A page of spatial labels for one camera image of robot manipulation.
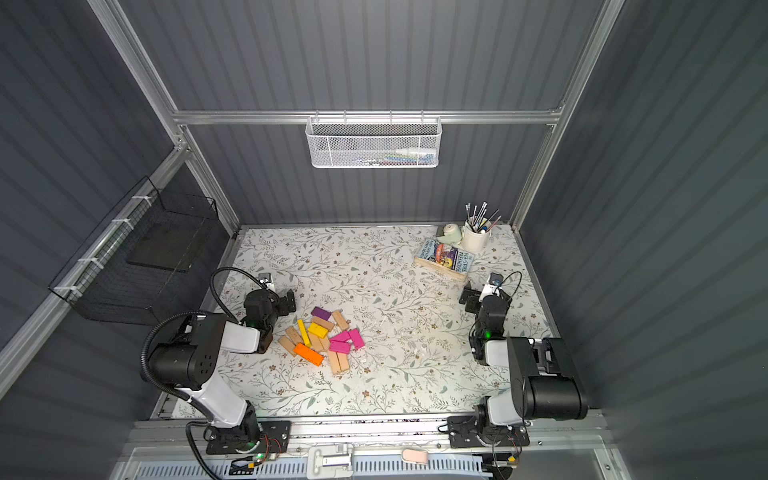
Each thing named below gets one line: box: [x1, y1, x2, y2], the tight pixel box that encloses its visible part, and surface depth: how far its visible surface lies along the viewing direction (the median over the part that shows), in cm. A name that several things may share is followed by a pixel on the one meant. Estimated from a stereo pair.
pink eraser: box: [401, 449, 428, 465], surface depth 71 cm
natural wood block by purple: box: [311, 315, 335, 331], surface depth 95 cm
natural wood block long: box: [332, 310, 349, 331], surface depth 96 cm
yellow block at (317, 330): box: [308, 322, 328, 339], surface depth 92 cm
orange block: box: [293, 343, 325, 367], surface depth 88 cm
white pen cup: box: [461, 221, 491, 252], surface depth 110 cm
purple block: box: [310, 306, 332, 321], surface depth 98 cm
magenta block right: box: [348, 328, 365, 349], surface depth 92 cm
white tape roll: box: [436, 223, 462, 245], surface depth 111 cm
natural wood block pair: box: [328, 350, 350, 375], surface depth 87 cm
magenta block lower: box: [329, 340, 350, 355], surface depth 89 cm
